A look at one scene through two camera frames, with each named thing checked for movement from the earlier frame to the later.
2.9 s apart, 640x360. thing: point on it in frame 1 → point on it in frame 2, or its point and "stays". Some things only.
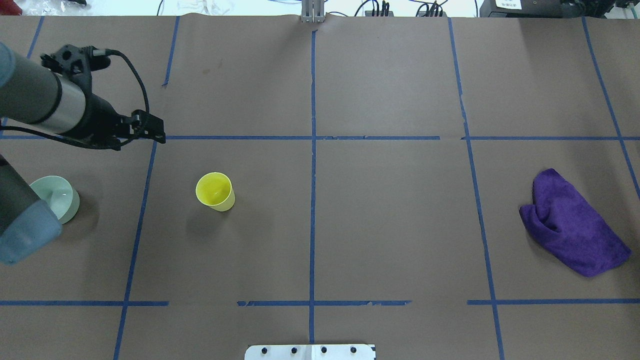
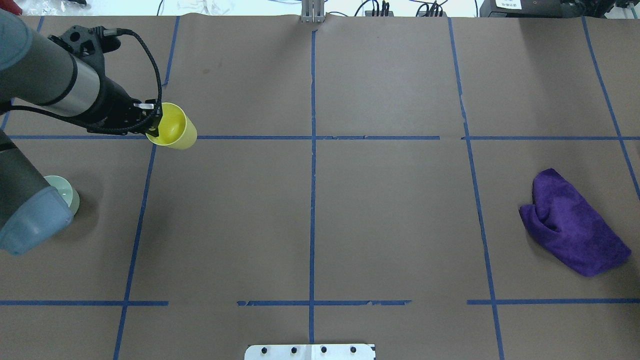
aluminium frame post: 312,11 stays
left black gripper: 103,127 → 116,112
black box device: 535,8 stays
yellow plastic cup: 215,190 → 176,130
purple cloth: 563,217 stays
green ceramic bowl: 60,194 stays
